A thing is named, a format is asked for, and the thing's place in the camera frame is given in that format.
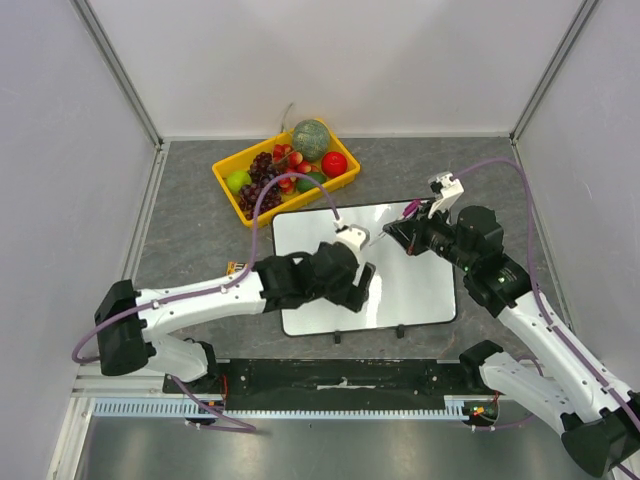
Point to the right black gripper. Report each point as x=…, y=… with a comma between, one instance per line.
x=416, y=234

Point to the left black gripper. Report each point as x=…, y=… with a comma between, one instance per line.
x=359, y=293

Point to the white whiteboard black frame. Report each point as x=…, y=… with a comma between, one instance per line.
x=404, y=291

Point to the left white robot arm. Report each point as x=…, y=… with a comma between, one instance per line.
x=136, y=327

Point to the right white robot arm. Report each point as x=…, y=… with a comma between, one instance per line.
x=595, y=413

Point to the red apple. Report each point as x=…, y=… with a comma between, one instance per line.
x=334, y=164

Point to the green avocado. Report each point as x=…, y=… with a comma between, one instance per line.
x=309, y=181

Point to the yellow candy packet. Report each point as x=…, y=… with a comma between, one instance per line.
x=234, y=267

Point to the green netted melon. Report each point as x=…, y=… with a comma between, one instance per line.
x=312, y=139

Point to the yellow plastic tray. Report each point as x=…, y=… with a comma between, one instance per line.
x=279, y=174

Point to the red peach slices cluster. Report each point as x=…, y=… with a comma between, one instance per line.
x=287, y=160

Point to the dark purple grape bunch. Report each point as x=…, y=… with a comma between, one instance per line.
x=262, y=171

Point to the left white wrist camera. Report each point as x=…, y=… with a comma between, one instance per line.
x=353, y=236

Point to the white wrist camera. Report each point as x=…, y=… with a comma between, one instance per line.
x=447, y=190
x=353, y=236

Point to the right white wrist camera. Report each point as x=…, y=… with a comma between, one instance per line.
x=447, y=190

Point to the white slotted cable duct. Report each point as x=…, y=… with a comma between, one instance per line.
x=451, y=410

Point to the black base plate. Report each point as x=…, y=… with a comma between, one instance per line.
x=337, y=383

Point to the left aluminium frame post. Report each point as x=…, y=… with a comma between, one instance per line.
x=106, y=49

